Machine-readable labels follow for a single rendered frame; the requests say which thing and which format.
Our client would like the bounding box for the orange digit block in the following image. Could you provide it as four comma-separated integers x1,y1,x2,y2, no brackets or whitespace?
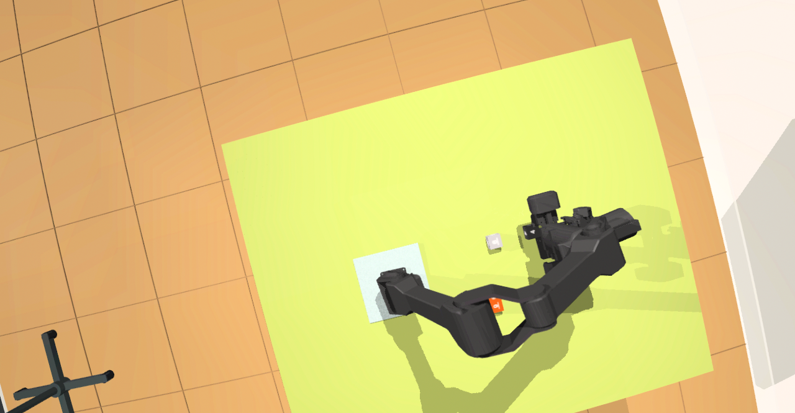
489,298,504,313

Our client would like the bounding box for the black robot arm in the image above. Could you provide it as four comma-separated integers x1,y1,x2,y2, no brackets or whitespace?
376,206,641,358

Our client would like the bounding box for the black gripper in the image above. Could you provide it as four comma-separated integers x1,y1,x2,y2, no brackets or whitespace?
527,191,568,273

